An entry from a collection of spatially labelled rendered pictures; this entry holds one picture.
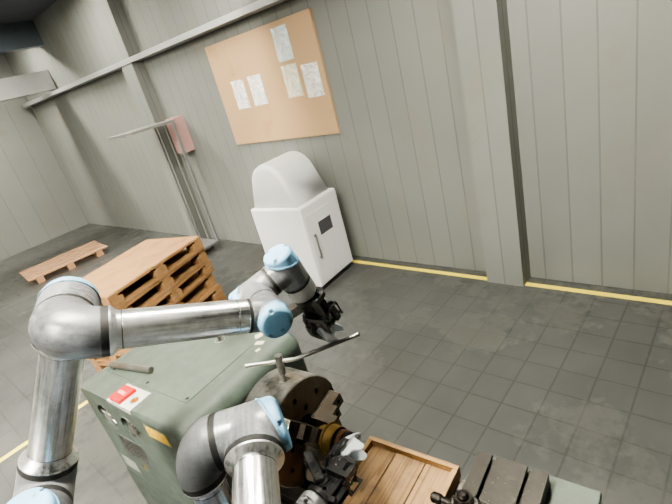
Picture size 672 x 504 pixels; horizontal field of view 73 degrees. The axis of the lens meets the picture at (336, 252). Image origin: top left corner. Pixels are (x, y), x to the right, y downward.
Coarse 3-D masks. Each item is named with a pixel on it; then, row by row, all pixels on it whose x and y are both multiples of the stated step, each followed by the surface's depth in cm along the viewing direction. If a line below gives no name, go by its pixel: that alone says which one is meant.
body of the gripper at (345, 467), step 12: (336, 456) 116; (348, 456) 115; (324, 468) 114; (336, 468) 112; (348, 468) 113; (324, 480) 112; (336, 480) 111; (348, 480) 111; (360, 480) 116; (324, 492) 108; (336, 492) 110; (348, 492) 111
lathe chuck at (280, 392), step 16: (272, 384) 129; (288, 384) 127; (304, 384) 130; (320, 384) 136; (288, 400) 125; (304, 400) 130; (320, 400) 136; (288, 416) 125; (304, 416) 138; (288, 464) 126; (288, 480) 126
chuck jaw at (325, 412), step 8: (328, 392) 138; (336, 392) 137; (328, 400) 136; (336, 400) 136; (320, 408) 134; (328, 408) 133; (336, 408) 133; (312, 416) 133; (320, 416) 132; (328, 416) 131; (336, 416) 130; (320, 424) 132
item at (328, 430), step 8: (328, 424) 126; (336, 424) 127; (328, 432) 124; (336, 432) 124; (344, 432) 123; (352, 432) 125; (320, 440) 123; (328, 440) 122; (336, 440) 121; (320, 448) 123; (328, 448) 122
